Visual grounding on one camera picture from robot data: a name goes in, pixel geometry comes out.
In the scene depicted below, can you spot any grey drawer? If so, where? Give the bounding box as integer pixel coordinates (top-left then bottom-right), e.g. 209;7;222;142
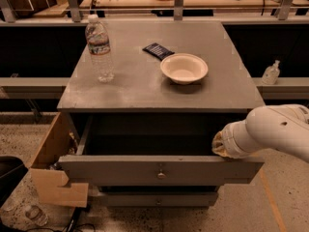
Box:
98;192;218;207
59;113;264;187

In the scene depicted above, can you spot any white paper bowl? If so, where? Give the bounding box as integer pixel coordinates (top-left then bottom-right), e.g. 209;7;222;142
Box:
160;53;209;85

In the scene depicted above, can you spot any grey bottom drawer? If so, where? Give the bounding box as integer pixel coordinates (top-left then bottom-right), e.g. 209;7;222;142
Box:
98;192;218;207

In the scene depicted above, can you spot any grey top drawer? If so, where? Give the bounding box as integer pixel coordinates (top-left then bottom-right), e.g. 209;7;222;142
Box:
59;113;264;187

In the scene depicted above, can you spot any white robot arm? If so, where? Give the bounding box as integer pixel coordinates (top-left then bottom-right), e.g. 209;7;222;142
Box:
211;104;309;162

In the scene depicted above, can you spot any plastic bottle on floor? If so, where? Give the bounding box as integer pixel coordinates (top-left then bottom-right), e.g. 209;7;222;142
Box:
25;205;48;227

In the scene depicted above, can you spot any grey wooden drawer cabinet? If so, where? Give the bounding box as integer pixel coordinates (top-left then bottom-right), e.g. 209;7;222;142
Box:
58;20;264;195

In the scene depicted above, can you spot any black chair seat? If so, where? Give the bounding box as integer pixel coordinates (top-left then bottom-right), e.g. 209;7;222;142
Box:
0;156;28;207

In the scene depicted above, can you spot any clear plastic water bottle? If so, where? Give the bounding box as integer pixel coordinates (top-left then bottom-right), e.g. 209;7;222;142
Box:
85;14;114;83

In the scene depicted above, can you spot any open cardboard box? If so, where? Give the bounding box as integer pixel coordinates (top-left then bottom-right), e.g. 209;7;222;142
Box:
29;113;89;208

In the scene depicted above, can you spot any black cable on floor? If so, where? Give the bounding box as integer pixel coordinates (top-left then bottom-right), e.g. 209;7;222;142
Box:
25;206;97;232

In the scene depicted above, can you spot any hand sanitizer pump bottle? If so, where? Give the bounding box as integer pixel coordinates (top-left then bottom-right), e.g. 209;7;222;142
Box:
262;60;280;85

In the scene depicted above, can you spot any dark blue snack packet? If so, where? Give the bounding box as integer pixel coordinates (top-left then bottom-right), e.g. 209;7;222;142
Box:
143;43;174;61

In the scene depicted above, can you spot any grey metal rail frame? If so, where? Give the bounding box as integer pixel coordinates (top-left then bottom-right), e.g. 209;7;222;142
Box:
0;14;309;101

